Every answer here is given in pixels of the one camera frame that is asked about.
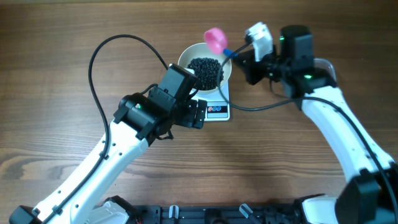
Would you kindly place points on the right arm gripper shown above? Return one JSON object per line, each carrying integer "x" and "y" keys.
{"x": 252, "y": 70}

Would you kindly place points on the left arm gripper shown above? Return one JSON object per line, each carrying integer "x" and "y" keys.
{"x": 193, "y": 113}

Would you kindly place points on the pink scoop blue handle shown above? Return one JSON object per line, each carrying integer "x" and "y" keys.
{"x": 217, "y": 42}

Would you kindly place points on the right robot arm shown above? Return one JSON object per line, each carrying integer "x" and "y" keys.
{"x": 370, "y": 194}

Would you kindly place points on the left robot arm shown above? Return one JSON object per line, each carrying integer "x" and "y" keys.
{"x": 140, "y": 119}

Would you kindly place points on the black beans in bowl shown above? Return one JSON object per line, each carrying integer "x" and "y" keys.
{"x": 206, "y": 69}

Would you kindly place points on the white digital kitchen scale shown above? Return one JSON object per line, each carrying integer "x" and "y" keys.
{"x": 217, "y": 109}

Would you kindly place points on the white round bowl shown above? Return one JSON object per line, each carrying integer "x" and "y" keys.
{"x": 199, "y": 50}

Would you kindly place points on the clear plastic bean container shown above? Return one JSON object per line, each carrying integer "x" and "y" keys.
{"x": 324, "y": 69}

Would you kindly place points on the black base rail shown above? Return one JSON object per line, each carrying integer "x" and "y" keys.
{"x": 112, "y": 212}

